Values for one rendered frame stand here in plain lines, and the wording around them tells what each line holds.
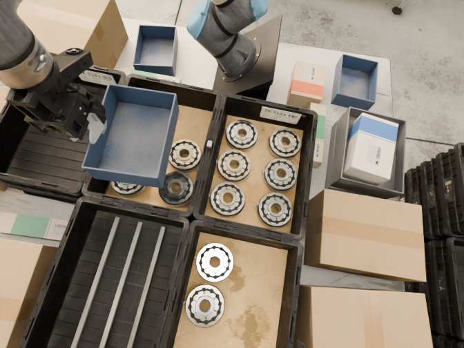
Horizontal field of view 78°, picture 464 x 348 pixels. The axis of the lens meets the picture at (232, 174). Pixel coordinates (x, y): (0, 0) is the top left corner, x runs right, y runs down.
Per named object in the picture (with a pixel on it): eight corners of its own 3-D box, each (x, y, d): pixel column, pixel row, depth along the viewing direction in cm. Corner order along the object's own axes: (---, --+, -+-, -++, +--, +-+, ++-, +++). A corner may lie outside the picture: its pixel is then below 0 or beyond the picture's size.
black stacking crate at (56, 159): (54, 78, 99) (34, 54, 88) (137, 95, 99) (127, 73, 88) (1, 184, 86) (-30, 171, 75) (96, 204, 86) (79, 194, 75)
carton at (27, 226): (7, 234, 92) (-6, 231, 86) (14, 215, 94) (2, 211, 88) (81, 244, 92) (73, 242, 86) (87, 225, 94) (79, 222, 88)
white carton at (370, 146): (349, 126, 100) (362, 112, 92) (382, 137, 100) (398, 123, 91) (338, 176, 94) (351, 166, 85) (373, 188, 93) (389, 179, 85)
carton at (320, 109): (306, 110, 114) (311, 101, 108) (321, 113, 114) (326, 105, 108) (300, 165, 106) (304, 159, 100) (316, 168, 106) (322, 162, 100)
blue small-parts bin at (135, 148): (117, 101, 69) (108, 83, 62) (179, 110, 69) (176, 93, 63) (94, 178, 62) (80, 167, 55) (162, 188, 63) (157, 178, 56)
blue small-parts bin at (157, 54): (142, 37, 121) (138, 24, 114) (178, 39, 122) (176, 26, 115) (137, 76, 114) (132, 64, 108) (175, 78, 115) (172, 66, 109)
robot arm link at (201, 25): (210, 37, 103) (183, 8, 94) (240, 17, 95) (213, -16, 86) (207, 62, 98) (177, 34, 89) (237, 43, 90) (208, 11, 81)
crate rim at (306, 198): (222, 96, 90) (223, 91, 87) (315, 115, 89) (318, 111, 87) (192, 219, 76) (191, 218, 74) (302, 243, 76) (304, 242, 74)
